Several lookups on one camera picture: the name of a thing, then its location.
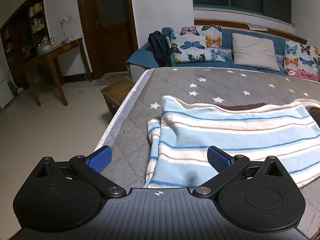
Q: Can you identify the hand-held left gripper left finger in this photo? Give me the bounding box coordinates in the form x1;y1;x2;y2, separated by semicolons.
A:
34;145;126;199

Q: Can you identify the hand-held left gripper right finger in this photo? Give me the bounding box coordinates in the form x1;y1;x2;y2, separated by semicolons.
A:
193;145;288;198

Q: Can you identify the blue white striped cloth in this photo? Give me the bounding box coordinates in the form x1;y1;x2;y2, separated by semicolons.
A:
145;95;320;189

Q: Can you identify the dark brown cloth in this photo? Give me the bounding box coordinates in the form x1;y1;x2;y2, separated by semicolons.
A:
215;102;268;111

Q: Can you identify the wooden stool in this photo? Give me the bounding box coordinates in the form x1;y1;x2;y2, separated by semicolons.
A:
100;79;135;115

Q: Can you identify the grey star tablecloth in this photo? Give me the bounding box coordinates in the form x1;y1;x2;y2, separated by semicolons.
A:
94;66;320;239

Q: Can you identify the grey doormat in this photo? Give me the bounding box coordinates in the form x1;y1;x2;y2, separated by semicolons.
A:
94;71;130;87

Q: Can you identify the blue sofa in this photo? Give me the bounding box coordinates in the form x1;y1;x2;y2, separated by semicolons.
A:
126;19;320;82

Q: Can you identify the green white pouch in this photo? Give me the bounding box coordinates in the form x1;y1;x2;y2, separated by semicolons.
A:
165;36;177;67

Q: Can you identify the plain grey pillow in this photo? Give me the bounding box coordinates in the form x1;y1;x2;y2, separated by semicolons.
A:
232;33;280;72

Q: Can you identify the butterfly print pillow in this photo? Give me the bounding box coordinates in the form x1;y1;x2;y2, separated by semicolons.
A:
284;40;320;77
169;25;227;64

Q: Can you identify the wooden desk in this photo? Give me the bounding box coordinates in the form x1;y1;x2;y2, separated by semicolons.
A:
25;37;87;107

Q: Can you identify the pink cloth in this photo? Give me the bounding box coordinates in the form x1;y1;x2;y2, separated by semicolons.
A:
285;67;320;82

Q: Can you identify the dark backpack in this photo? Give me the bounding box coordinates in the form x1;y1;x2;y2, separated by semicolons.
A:
148;31;173;67

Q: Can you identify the glass jar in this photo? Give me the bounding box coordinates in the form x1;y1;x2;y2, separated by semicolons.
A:
37;36;52;54

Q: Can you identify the wooden door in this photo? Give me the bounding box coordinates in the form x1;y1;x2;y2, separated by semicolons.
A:
75;0;139;80

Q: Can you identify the book on windowsill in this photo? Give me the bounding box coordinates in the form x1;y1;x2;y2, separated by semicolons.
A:
246;23;268;31

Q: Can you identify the wooden shelf cabinet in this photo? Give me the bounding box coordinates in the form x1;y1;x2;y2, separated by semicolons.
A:
0;0;50;90

